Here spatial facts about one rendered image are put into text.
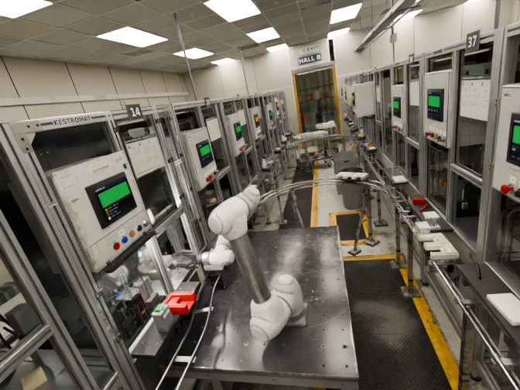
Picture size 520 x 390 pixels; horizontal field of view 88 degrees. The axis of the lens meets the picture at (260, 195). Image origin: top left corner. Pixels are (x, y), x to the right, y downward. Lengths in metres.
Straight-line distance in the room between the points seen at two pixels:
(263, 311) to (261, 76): 8.94
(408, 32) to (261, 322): 9.43
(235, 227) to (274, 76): 8.74
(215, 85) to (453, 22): 7.28
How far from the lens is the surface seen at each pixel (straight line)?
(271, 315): 1.50
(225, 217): 1.26
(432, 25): 10.28
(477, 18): 10.68
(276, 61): 9.84
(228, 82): 10.18
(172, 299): 1.78
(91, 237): 1.39
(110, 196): 1.45
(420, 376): 2.45
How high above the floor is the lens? 1.94
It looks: 19 degrees down
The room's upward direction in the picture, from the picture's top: 11 degrees counter-clockwise
